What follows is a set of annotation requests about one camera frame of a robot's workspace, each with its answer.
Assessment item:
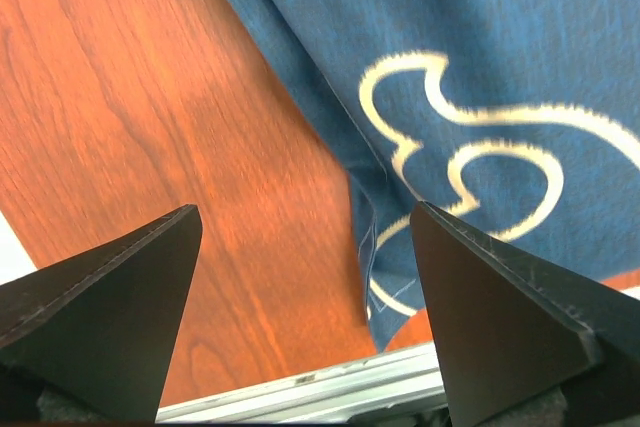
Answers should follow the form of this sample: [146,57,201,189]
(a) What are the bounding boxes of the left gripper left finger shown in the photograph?
[1,205,202,422]

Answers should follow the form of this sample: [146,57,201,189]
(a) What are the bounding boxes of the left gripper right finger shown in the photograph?
[410,202,639,422]

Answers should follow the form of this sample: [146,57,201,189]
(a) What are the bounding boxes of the dark blue pillowcase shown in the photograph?
[228,0,639,349]

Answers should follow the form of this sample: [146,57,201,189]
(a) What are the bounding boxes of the aluminium rail frame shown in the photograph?
[156,342,444,423]

